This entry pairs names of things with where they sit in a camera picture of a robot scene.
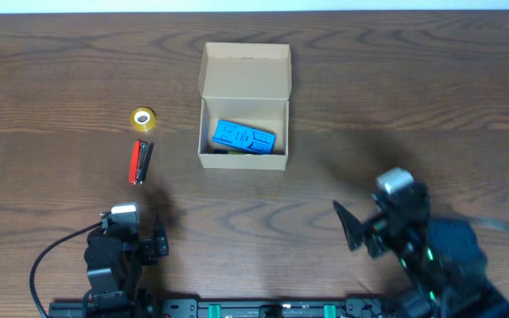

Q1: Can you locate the red black stapler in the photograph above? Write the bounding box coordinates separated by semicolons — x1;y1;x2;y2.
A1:
128;140;154;185

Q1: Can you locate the yellow blue highlighter marker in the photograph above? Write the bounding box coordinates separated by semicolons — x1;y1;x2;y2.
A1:
212;149;248;155

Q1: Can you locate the yellow tape roll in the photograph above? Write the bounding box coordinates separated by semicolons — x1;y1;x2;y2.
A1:
130;107;156;132

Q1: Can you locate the blue whiteboard duster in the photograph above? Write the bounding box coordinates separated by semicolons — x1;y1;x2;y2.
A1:
212;120;276;155

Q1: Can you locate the cardboard box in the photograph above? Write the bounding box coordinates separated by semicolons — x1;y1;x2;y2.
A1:
197;42;292;170

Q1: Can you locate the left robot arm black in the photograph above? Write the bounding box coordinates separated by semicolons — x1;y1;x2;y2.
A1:
81;219;169;317

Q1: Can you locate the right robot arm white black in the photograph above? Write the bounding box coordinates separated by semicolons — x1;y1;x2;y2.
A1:
333;182;509;317

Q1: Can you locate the black mounting rail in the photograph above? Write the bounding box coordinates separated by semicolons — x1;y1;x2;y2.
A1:
48;298;395;318

